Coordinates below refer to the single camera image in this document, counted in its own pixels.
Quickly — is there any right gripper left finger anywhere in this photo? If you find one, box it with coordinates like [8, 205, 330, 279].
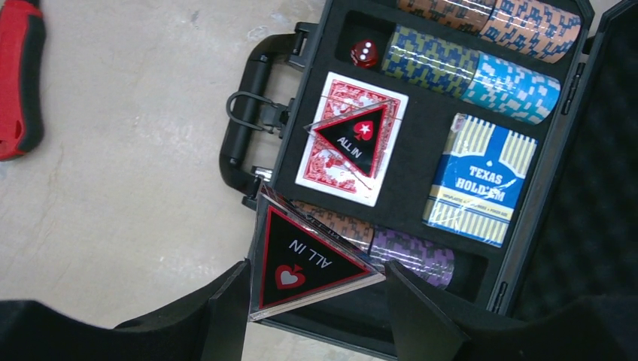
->
[1, 259, 251, 360]

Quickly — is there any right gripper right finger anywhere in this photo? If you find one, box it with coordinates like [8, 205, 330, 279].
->
[384, 261, 637, 360]

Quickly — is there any purple poker chip stack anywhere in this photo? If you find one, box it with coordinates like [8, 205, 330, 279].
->
[369, 227, 454, 290]

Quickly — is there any all-in triangle button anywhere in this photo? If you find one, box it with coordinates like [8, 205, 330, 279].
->
[248, 183, 385, 322]
[305, 101, 393, 179]

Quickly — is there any black poker set case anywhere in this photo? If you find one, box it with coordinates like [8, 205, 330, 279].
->
[218, 0, 638, 361]

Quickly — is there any blue playing card deck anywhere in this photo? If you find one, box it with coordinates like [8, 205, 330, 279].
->
[423, 114, 538, 247]

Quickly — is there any red playing card deck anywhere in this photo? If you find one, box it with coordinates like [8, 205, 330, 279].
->
[295, 71, 409, 207]

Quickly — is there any blue chip row in case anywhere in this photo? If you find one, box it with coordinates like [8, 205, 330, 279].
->
[381, 25, 561, 124]

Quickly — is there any brown chip row in case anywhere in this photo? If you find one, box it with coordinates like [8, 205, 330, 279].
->
[396, 0, 582, 63]

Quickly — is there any red black utility knife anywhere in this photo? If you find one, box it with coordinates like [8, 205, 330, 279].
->
[1, 1, 46, 162]

